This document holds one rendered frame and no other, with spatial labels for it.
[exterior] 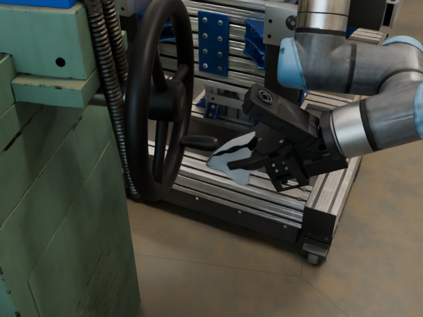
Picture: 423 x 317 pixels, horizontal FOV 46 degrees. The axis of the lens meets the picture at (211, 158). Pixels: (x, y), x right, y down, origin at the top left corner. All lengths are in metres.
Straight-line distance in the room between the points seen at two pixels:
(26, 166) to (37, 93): 0.12
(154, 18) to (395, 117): 0.33
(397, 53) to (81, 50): 0.44
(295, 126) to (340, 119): 0.06
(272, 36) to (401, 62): 0.47
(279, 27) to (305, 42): 0.40
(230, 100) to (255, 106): 0.91
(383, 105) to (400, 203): 1.17
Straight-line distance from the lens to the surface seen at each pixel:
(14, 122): 0.70
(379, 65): 0.76
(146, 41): 0.60
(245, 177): 0.78
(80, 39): 0.64
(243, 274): 1.52
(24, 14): 0.65
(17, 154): 0.72
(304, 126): 0.70
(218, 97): 1.60
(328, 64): 0.75
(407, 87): 0.70
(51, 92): 0.67
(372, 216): 1.77
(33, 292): 0.83
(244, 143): 0.77
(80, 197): 0.92
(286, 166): 0.75
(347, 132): 0.69
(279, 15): 1.15
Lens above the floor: 1.18
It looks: 38 degrees down
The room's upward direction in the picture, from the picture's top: straight up
